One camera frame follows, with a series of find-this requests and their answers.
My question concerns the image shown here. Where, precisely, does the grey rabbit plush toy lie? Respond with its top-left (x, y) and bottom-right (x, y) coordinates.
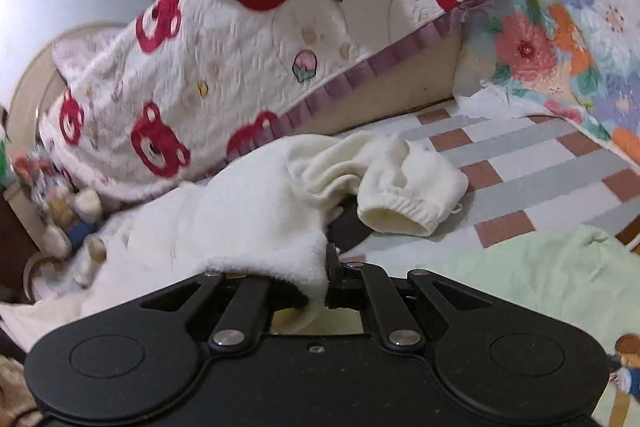
top-left (10, 147), bottom-right (108, 260)

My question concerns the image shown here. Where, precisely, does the checkered plush blanket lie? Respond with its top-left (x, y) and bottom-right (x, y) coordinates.
top-left (325, 99), bottom-right (640, 268)

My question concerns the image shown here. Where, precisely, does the white fleece sweater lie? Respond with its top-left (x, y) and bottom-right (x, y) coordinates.
top-left (0, 131), bottom-right (470, 345)

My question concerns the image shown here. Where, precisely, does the light green blanket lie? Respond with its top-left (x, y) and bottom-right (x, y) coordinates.
top-left (415, 224), bottom-right (640, 427)

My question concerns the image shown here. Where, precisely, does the floral quilt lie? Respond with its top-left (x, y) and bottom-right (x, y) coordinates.
top-left (452, 0), bottom-right (640, 168)

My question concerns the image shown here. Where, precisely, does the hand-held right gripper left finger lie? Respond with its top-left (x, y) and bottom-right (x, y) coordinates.
top-left (141, 272), bottom-right (273, 350)

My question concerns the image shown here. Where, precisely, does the white quilt with red bears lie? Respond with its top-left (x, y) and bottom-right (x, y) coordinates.
top-left (37, 0), bottom-right (511, 202)

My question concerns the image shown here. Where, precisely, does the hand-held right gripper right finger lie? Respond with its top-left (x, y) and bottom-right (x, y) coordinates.
top-left (326, 244), bottom-right (493, 350)

